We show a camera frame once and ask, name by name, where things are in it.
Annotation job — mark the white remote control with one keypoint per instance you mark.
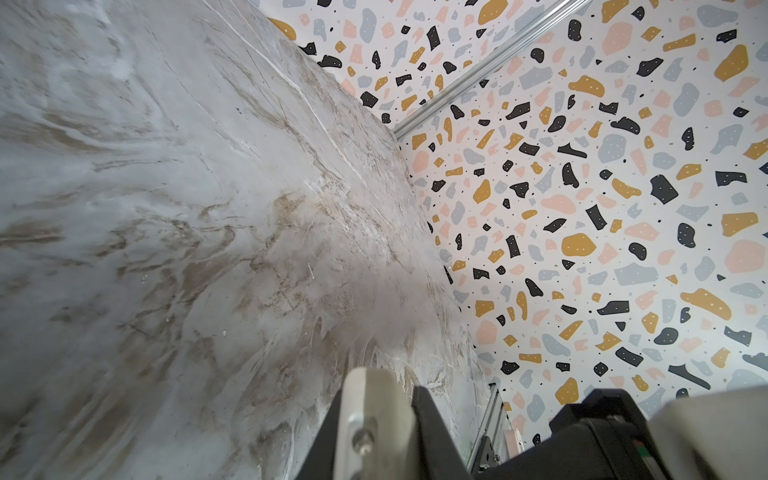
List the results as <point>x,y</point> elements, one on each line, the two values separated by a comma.
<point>377,434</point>

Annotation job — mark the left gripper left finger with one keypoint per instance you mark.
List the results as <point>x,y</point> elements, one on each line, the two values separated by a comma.
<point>319,462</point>

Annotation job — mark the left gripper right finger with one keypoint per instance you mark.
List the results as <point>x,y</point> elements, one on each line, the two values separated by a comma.
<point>439,457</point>

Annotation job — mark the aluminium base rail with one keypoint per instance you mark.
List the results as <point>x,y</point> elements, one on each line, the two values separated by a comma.
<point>497,440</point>

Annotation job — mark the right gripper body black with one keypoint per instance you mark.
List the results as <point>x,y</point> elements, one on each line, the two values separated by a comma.
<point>603,437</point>

